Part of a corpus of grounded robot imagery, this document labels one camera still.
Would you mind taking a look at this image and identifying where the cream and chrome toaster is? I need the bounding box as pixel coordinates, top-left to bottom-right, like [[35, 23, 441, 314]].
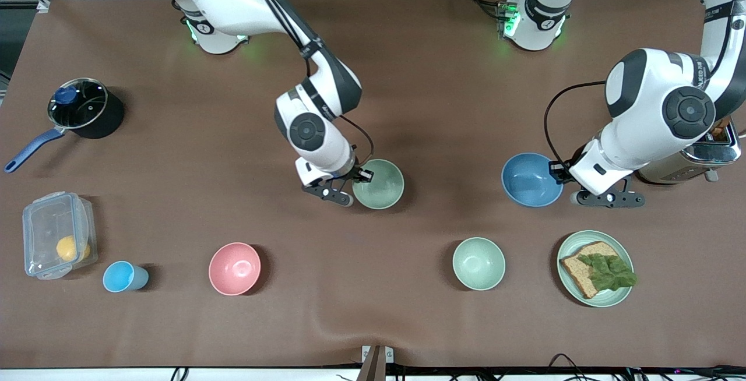
[[636, 116, 742, 185]]

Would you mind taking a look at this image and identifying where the blue cup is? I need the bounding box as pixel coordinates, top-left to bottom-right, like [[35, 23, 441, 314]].
[[103, 260, 149, 294]]

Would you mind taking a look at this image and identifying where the pink bowl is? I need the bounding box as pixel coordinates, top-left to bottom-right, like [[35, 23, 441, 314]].
[[209, 242, 262, 297]]

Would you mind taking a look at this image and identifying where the sage green bowl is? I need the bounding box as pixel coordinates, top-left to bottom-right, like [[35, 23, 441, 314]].
[[351, 158, 405, 210]]

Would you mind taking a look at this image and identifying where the green lettuce leaf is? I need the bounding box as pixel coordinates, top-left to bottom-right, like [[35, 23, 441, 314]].
[[577, 253, 638, 292]]

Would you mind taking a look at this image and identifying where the brown table cover mat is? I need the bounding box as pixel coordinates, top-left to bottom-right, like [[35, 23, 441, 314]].
[[0, 0, 746, 369]]

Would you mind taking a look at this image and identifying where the glass lid with blue knob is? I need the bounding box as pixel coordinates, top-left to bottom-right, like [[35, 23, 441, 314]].
[[48, 78, 109, 129]]

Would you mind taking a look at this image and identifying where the yellow fruit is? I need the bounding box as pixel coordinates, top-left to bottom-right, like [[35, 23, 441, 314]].
[[56, 235, 91, 263]]

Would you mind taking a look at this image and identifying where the brown bread slice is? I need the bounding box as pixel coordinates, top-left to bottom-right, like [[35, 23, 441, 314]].
[[559, 241, 620, 300]]

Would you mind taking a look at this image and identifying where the pale mint bowl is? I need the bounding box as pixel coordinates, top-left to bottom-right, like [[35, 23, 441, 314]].
[[452, 237, 506, 291]]

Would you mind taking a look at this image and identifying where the blue bowl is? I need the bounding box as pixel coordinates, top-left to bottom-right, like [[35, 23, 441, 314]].
[[501, 152, 565, 208]]

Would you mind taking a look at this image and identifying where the pale green plate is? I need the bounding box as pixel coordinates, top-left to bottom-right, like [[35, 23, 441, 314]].
[[557, 230, 635, 308]]

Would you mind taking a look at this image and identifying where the black pot with blue handle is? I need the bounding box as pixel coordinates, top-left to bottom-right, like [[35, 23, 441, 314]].
[[3, 77, 125, 174]]

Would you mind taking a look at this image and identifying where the clear plastic food container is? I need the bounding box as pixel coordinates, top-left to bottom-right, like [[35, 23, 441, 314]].
[[22, 191, 98, 280]]

